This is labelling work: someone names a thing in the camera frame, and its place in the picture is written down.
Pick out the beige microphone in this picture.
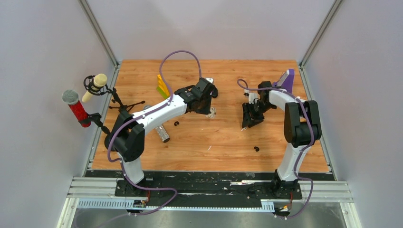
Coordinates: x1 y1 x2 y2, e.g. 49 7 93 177
81 74 107 103

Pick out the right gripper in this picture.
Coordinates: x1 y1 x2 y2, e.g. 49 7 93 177
242 101 275 129

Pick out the black mounting rail base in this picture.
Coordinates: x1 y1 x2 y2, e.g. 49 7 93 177
85 170 335 210

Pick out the white earbud charging case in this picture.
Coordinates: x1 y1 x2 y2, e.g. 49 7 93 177
206 107 216 118

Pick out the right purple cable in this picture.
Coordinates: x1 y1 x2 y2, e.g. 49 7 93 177
237 78 316 219

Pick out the yellow green toy block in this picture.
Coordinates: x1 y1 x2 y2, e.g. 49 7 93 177
156 74 170 99

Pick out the silver glitter microphone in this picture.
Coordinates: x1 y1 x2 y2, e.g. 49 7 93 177
155 124 170 143

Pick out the red microphone grey head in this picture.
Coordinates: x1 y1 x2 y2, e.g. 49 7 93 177
62 89 91 128

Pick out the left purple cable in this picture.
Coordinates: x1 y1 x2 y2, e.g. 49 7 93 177
107 50 203 216

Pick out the black earbud charging case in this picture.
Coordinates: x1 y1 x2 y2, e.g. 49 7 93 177
212 88 218 98

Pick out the purple stand with phone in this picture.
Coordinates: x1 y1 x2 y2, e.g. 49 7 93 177
274 69 295 93

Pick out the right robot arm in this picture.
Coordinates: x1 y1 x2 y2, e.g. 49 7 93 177
241 81 322 199

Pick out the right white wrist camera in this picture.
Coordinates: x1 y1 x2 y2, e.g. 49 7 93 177
244 90 259 104

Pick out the purple cable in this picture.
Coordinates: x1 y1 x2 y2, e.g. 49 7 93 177
107 50 203 216
237 78 316 219

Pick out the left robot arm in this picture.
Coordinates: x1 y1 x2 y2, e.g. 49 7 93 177
105 77 218 196

